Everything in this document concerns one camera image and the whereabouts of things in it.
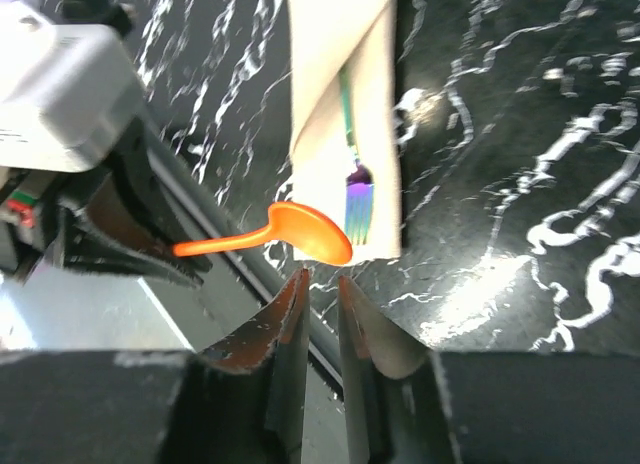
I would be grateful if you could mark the orange plastic spoon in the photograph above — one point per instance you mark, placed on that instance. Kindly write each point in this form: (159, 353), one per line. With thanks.
(301, 226)

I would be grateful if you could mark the aluminium front frame rail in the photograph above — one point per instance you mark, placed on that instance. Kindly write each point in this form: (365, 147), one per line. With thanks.
(249, 265)

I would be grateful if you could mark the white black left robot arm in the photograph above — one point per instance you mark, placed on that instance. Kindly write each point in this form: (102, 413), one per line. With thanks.
(82, 168)

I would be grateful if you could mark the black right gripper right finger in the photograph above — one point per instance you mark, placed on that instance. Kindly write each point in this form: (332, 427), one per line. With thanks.
(387, 384)

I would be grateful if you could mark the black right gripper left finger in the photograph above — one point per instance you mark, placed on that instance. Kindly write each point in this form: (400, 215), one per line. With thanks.
(257, 382)

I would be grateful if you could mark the beige cloth napkin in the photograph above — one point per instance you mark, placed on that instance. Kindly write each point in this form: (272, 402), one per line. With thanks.
(324, 36)

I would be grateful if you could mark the teal plastic utensil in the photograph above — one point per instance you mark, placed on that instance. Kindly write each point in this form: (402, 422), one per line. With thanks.
(347, 111)

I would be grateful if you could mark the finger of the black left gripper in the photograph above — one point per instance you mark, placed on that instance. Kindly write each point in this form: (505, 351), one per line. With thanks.
(114, 219)

